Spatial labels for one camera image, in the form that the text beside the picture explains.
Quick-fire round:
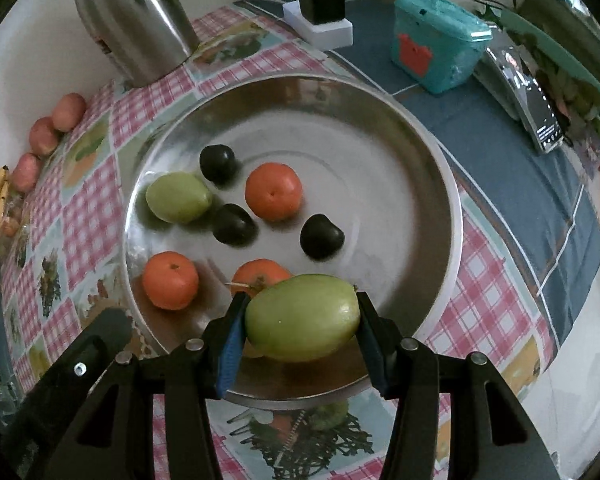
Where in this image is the orange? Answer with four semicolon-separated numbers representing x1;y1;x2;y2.
230;259;292;296
245;162;303;222
142;252;199;311

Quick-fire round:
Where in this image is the large green mango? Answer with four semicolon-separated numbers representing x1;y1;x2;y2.
145;171;213;224

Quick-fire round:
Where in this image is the small dark plum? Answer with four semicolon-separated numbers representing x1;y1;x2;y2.
211;204;258;246

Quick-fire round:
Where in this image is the small green mango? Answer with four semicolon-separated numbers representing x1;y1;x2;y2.
245;274;361;363

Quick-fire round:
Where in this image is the checkered fruit tablecloth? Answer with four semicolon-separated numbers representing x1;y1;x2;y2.
2;4;554;479

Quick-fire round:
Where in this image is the glass fruit bowl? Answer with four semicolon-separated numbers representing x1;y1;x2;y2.
0;193;24;258

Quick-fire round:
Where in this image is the left red apple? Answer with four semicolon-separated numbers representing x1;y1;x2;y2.
10;153;42;194

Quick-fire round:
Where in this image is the red apple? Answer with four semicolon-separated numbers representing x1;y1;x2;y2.
52;92;86;133
10;153;42;194
29;116;60;157

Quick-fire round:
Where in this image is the middle red apple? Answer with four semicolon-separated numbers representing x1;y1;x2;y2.
29;116;60;157

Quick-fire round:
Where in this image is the blue bed sheet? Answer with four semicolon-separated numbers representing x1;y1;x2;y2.
330;0;600;360

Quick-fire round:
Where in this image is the right red apple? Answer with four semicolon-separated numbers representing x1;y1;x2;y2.
52;92;86;133

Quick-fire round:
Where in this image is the steel round tray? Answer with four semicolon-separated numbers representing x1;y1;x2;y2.
120;71;465;411

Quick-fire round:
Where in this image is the steel thermos jug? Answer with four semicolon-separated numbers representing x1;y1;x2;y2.
74;0;199;88

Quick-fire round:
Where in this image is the smartphone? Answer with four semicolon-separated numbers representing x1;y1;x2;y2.
474;24;564;154

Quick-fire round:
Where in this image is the white power strip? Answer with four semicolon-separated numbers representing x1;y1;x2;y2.
283;0;353;51

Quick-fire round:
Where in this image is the teal plastic box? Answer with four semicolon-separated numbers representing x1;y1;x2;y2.
390;0;492;94

